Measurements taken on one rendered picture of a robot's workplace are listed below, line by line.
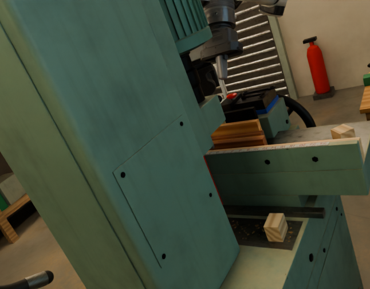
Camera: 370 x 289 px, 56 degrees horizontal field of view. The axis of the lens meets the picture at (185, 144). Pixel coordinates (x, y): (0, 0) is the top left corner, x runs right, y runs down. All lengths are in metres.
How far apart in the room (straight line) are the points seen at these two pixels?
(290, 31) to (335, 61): 0.53
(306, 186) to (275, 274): 0.20
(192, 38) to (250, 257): 0.45
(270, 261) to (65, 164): 0.42
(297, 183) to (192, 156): 0.26
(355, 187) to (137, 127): 0.44
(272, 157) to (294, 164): 0.05
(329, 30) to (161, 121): 3.26
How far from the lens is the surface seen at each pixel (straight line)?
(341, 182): 0.74
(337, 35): 3.73
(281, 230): 0.73
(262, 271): 0.69
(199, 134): 0.69
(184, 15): 0.72
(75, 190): 0.51
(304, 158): 0.73
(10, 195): 3.73
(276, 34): 3.76
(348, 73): 3.83
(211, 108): 0.81
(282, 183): 0.78
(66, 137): 0.46
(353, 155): 0.70
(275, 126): 0.94
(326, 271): 0.88
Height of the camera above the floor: 1.27
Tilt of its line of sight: 20 degrees down
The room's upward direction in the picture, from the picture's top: 22 degrees counter-clockwise
